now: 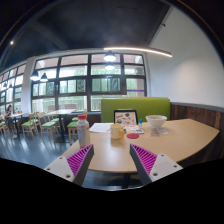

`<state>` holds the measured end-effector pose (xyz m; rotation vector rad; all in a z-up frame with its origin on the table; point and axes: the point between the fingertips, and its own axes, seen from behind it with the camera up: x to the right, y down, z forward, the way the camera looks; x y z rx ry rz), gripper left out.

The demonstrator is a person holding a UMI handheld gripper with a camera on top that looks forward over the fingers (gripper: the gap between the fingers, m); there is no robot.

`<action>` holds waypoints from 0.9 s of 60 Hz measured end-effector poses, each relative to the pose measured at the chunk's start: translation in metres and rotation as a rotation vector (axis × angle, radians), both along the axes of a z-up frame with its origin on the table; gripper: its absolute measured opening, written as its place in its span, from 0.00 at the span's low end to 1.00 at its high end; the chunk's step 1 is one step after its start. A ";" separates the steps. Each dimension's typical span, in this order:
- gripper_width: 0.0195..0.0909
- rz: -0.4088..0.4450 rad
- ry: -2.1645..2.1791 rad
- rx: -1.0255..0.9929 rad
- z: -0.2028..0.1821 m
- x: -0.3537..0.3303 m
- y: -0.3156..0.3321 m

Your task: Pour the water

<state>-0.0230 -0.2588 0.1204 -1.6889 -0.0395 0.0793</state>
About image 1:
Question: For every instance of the white flat handheld device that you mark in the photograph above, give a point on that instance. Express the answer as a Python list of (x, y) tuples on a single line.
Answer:
[(135, 129)]

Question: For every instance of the white bowl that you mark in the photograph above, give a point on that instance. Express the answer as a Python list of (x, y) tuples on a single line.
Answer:
[(156, 121)]

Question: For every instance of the large dark-framed window wall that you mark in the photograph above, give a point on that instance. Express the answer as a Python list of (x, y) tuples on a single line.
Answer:
[(75, 71)]

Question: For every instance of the long linear ceiling light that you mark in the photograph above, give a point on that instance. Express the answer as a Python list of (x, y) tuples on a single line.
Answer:
[(140, 50)]

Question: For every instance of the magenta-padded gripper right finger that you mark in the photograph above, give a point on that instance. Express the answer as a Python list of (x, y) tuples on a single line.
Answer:
[(163, 165)]

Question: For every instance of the small wooden dining table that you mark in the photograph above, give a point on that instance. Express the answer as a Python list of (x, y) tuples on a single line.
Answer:
[(17, 115)]

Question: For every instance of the person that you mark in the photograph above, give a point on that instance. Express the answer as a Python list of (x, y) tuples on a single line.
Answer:
[(9, 116)]

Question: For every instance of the clear red-capped drink bottle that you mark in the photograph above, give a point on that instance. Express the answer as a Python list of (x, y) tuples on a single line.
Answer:
[(83, 133)]

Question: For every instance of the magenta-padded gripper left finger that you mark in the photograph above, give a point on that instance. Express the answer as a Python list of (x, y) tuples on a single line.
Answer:
[(58, 165)]

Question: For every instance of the green upholstered bench backrest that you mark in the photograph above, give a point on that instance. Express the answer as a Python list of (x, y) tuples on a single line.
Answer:
[(150, 106)]

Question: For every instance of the square wooden dining table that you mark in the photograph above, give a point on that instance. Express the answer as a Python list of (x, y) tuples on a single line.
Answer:
[(61, 112)]

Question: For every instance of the group of pendant lamps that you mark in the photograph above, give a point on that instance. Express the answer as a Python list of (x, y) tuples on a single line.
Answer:
[(109, 57)]

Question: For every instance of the flat round red coaster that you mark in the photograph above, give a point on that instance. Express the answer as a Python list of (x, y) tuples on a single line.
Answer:
[(132, 136)]

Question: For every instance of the white paper sheets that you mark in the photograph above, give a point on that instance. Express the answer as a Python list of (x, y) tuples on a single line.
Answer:
[(100, 127)]

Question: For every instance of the yellow mug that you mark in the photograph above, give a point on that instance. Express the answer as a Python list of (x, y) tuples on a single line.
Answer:
[(116, 132)]

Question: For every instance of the small blue-capped bottle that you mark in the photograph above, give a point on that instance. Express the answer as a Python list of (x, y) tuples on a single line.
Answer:
[(140, 124)]

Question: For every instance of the black-framed tablet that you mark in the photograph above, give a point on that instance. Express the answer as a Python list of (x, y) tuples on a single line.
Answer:
[(125, 117)]

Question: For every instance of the group of green-seated wooden chairs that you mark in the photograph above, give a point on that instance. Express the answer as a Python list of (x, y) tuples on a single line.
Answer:
[(49, 124)]

